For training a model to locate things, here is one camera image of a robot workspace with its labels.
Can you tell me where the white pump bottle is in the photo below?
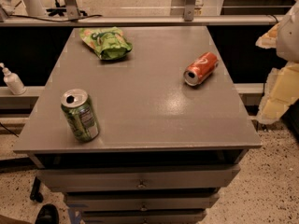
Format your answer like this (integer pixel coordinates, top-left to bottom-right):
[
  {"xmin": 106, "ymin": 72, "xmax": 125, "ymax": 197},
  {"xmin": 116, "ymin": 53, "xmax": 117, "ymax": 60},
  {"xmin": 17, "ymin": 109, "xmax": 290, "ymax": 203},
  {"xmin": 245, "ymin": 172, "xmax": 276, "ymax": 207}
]
[{"xmin": 0, "ymin": 63, "xmax": 26, "ymax": 95}]

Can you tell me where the black cable on rail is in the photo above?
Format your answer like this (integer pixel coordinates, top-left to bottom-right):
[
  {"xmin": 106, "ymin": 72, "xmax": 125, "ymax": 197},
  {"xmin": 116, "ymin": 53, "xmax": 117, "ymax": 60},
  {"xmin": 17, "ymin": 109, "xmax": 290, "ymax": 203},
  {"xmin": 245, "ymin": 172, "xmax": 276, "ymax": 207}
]
[{"xmin": 8, "ymin": 13, "xmax": 104, "ymax": 23}]

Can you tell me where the green chip bag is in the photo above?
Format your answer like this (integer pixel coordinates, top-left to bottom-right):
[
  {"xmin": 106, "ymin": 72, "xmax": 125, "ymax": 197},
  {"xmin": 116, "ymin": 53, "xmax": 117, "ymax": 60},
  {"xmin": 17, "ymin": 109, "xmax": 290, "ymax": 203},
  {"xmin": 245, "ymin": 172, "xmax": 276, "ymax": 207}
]
[{"xmin": 79, "ymin": 27, "xmax": 133, "ymax": 61}]

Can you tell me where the grey metal post right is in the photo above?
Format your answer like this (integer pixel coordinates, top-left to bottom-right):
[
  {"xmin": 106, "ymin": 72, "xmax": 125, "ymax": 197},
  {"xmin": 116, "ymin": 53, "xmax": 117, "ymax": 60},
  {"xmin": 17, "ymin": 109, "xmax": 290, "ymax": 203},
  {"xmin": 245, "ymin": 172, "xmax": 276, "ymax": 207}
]
[{"xmin": 184, "ymin": 0, "xmax": 195, "ymax": 21}]

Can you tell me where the red coke can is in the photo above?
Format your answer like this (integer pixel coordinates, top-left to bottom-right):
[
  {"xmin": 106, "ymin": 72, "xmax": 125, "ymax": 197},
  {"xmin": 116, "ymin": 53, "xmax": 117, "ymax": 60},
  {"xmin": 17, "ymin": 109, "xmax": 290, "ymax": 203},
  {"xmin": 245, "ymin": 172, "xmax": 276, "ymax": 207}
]
[{"xmin": 183, "ymin": 52, "xmax": 219, "ymax": 86}]

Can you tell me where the top grey drawer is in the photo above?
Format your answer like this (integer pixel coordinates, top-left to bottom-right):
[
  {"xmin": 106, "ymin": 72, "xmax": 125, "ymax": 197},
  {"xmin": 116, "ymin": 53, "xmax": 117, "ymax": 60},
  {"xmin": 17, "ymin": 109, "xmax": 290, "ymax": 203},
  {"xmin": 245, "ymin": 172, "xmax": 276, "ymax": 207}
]
[{"xmin": 37, "ymin": 164, "xmax": 240, "ymax": 192}]

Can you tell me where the grey metal post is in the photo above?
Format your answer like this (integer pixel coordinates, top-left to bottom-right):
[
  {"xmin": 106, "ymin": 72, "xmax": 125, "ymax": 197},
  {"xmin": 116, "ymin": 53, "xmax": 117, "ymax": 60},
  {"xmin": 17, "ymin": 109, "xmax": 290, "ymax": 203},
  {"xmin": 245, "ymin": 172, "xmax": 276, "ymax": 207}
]
[
  {"xmin": 64, "ymin": 0, "xmax": 80, "ymax": 20},
  {"xmin": 184, "ymin": 0, "xmax": 195, "ymax": 21}
]

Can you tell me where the black shoe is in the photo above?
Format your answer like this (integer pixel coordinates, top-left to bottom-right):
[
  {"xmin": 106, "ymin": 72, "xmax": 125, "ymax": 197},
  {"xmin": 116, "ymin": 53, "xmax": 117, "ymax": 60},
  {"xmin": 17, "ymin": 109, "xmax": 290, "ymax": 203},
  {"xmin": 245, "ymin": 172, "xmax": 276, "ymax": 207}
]
[{"xmin": 35, "ymin": 204, "xmax": 59, "ymax": 224}]

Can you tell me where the green soda can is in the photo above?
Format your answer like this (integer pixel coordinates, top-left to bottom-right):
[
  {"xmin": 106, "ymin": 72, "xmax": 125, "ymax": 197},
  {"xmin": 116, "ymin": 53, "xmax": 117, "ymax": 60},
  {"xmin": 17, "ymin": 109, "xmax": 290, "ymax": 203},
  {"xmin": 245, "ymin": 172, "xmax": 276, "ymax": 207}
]
[{"xmin": 61, "ymin": 89, "xmax": 100, "ymax": 142}]

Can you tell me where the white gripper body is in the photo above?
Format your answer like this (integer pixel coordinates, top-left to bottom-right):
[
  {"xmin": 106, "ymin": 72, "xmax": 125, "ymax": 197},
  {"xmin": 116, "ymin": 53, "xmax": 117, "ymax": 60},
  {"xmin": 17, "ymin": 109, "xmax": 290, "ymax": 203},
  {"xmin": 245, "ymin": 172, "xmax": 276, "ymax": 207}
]
[{"xmin": 277, "ymin": 2, "xmax": 299, "ymax": 63}]

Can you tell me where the grey drawer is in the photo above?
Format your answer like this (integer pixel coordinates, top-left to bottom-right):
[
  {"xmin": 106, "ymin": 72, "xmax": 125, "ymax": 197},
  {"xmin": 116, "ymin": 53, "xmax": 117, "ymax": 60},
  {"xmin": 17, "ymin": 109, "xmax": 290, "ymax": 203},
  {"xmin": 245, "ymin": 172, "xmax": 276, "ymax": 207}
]
[
  {"xmin": 82, "ymin": 209, "xmax": 206, "ymax": 224},
  {"xmin": 66, "ymin": 192, "xmax": 219, "ymax": 211},
  {"xmin": 37, "ymin": 164, "xmax": 240, "ymax": 192}
]

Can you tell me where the grey metal post left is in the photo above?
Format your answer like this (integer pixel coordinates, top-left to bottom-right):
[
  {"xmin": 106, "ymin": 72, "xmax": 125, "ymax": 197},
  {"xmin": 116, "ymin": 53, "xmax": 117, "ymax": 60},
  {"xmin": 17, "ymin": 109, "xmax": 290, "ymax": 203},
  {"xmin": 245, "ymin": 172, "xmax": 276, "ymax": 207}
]
[{"xmin": 64, "ymin": 0, "xmax": 80, "ymax": 20}]

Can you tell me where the grey drawer cabinet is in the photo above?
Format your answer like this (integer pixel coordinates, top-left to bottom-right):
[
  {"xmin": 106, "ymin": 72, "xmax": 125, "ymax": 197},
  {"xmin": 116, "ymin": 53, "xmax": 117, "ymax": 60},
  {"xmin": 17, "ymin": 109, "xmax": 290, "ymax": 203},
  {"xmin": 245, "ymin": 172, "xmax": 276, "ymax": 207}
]
[{"xmin": 12, "ymin": 26, "xmax": 263, "ymax": 224}]

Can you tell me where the bottom grey drawer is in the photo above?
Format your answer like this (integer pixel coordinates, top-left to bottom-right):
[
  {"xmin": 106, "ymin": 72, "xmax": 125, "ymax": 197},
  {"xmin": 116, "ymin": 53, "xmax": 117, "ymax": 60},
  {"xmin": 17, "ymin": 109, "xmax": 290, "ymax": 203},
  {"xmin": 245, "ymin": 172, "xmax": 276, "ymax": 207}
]
[{"xmin": 82, "ymin": 209, "xmax": 206, "ymax": 224}]

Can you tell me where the middle grey drawer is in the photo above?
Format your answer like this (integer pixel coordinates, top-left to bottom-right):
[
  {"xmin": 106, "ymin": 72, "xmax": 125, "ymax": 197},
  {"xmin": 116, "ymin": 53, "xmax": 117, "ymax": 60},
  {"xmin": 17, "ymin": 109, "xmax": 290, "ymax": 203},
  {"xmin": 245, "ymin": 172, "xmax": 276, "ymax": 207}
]
[{"xmin": 66, "ymin": 192, "xmax": 219, "ymax": 211}]

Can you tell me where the black cabinet caster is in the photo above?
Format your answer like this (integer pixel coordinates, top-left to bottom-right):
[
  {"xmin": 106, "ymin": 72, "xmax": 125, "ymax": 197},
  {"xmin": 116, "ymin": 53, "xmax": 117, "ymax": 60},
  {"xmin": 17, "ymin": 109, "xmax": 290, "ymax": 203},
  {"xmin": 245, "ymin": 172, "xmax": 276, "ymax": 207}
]
[{"xmin": 30, "ymin": 177, "xmax": 44, "ymax": 203}]

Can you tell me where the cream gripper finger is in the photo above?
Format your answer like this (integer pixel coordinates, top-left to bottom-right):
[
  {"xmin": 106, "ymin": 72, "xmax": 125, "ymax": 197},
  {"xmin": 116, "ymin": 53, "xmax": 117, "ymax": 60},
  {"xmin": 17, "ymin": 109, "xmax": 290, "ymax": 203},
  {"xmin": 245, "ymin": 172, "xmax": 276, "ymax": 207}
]
[
  {"xmin": 255, "ymin": 23, "xmax": 279, "ymax": 49},
  {"xmin": 256, "ymin": 62, "xmax": 299, "ymax": 124}
]

